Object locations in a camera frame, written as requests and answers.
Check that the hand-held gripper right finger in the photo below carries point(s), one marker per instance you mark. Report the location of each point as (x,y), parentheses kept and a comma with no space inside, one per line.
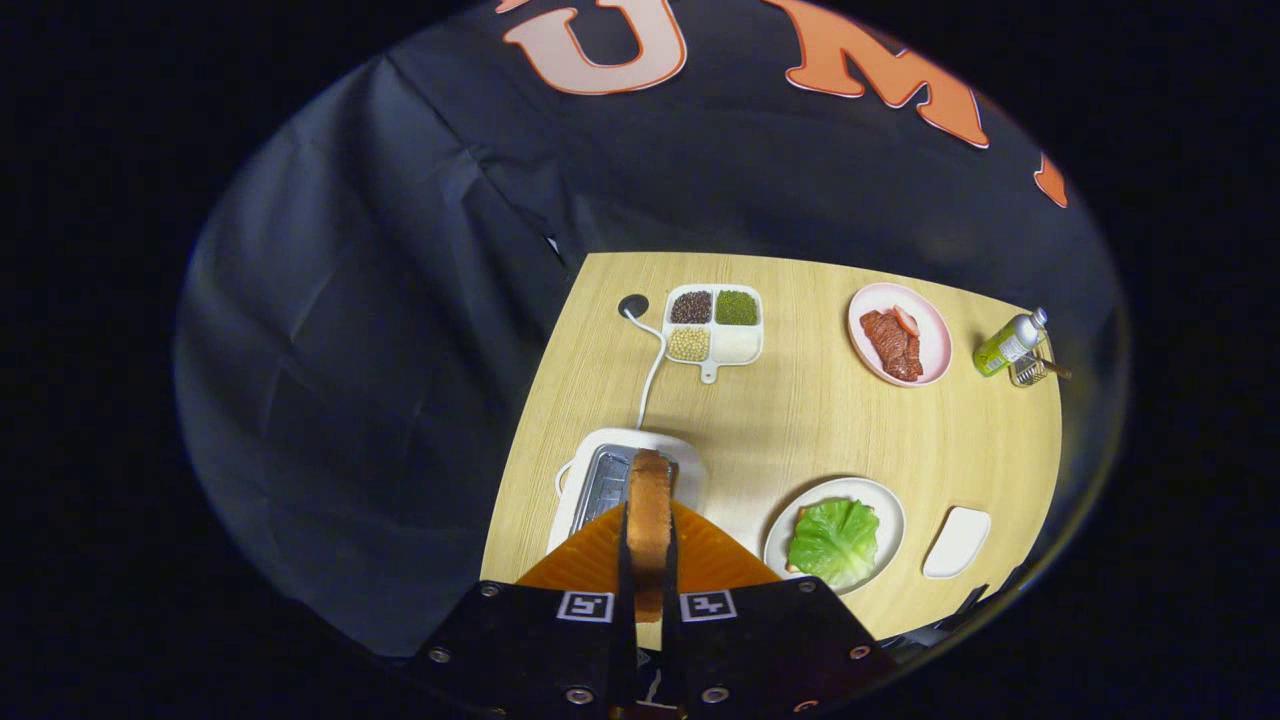
(770,650)

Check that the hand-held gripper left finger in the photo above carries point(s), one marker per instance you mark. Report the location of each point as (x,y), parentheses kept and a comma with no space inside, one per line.
(540,650)

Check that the green lettuce leaf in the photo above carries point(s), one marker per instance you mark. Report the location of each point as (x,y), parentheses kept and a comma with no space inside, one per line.
(832,545)

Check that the toasted bread slice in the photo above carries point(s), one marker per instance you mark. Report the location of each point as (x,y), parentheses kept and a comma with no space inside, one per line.
(650,520)

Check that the round white plate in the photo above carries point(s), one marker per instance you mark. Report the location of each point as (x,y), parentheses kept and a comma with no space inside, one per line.
(890,520)

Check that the cream toaster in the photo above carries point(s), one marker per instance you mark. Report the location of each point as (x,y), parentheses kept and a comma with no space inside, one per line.
(692,470)

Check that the small white squarish dish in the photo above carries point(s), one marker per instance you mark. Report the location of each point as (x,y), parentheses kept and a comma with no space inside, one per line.
(958,542)

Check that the white divided dish with grains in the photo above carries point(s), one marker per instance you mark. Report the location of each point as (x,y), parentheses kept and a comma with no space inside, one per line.
(738,345)

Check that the brown steak slices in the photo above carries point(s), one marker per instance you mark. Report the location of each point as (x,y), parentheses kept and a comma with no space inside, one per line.
(893,350)

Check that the pink plate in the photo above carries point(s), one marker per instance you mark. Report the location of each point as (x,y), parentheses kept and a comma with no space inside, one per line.
(937,350)

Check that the red bacon piece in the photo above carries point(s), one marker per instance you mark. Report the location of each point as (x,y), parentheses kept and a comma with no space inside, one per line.
(907,320)

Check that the silver bottle with green label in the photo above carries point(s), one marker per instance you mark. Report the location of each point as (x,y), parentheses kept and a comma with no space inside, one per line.
(1005,345)

